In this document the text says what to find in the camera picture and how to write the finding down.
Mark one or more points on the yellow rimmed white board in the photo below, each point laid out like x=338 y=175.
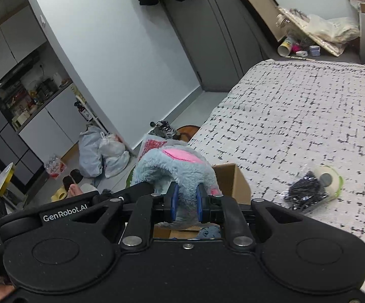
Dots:
x=4 y=178

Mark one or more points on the grey pink plush slipper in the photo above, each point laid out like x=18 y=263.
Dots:
x=176 y=167

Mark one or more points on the black bottle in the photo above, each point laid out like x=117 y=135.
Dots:
x=83 y=110

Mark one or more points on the person's left hand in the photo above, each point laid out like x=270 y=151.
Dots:
x=0 y=293

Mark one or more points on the brown cardboard box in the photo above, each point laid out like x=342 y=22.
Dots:
x=230 y=180

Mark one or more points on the pink printed plastic bag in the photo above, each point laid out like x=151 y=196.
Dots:
x=151 y=145

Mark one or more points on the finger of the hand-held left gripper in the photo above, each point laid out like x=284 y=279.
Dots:
x=132 y=191

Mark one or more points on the yellow white paper tube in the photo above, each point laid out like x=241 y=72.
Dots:
x=286 y=46

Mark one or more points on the bed with patterned cover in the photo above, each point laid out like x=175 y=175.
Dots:
x=296 y=116

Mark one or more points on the green cartoon rug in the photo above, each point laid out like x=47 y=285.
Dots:
x=128 y=180

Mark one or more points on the yellow slipper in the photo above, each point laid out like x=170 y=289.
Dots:
x=59 y=194

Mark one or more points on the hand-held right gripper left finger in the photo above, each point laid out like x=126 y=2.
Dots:
x=173 y=202

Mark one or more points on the small white case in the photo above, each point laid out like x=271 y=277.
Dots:
x=301 y=53

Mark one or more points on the white plastic bag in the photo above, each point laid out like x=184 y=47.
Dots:
x=113 y=151

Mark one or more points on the grey plastic bag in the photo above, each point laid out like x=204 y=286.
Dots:
x=89 y=154

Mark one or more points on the grey kitchen cabinet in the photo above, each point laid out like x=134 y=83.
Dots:
x=43 y=126

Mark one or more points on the small purple box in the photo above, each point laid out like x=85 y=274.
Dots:
x=314 y=50

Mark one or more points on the brown floor mat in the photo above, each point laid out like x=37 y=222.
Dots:
x=187 y=132

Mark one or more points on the grey wardrobe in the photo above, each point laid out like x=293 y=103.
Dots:
x=207 y=38

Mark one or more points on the clear bag of black items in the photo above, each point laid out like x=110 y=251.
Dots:
x=302 y=192

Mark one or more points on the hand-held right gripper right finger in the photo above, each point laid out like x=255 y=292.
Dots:
x=201 y=203

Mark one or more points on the grey sneakers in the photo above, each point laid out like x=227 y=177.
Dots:
x=165 y=129

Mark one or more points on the dark slipper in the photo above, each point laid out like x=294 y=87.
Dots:
x=67 y=183
x=75 y=175

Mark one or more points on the blue octopus plush toy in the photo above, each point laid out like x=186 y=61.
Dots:
x=209 y=233

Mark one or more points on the red white plastic pack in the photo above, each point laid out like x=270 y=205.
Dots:
x=55 y=166

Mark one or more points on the large black framed board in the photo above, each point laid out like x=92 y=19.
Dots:
x=258 y=3

